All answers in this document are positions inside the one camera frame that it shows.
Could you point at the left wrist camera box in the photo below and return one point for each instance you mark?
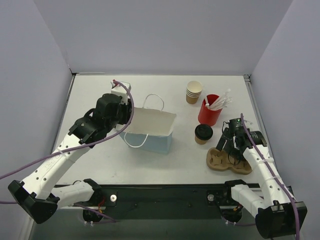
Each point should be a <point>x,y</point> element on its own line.
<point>119,90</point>

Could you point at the single black cup lid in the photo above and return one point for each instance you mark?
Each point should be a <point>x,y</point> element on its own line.
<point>203,132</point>

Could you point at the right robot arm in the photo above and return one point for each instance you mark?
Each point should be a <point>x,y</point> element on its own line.
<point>277,213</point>

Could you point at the red straw holder cup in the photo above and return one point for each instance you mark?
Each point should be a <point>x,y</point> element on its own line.
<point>208,116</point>

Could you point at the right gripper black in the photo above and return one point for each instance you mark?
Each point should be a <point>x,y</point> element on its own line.
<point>230,139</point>

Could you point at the blue paper bag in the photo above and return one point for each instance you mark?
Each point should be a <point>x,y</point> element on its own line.
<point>150,129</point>

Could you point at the white wrapped straws bundle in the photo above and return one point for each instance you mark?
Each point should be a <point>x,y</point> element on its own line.
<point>220,102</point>

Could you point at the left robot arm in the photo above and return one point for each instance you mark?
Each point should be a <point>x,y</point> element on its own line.
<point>37,193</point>

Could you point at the brown pulp cup carrier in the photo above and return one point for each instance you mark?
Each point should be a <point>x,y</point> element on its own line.
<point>220,161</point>

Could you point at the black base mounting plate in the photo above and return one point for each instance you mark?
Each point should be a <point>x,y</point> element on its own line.
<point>161,202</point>

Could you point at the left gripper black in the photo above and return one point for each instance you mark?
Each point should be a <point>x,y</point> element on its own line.
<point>127,113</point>

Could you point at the stack of brown paper cups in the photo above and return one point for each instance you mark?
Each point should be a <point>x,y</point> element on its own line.
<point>193,92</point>

